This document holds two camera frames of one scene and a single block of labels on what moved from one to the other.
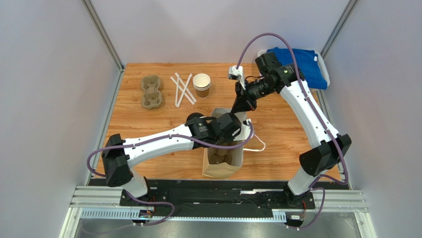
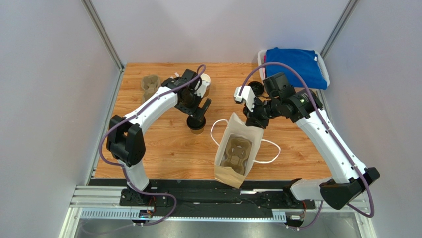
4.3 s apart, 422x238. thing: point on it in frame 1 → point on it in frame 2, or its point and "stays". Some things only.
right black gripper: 245,95 → 254,115
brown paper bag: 223,163 → 237,151
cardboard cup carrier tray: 152,97 stays
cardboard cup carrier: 216,155 → 236,153
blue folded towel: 308,64 stays
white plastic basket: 320,59 stays
